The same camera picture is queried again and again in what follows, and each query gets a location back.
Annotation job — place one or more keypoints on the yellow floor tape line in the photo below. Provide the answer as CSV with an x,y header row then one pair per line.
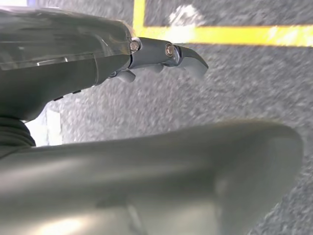
x,y
244,35

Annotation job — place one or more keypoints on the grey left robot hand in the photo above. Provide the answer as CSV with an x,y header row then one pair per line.
x,y
61,65

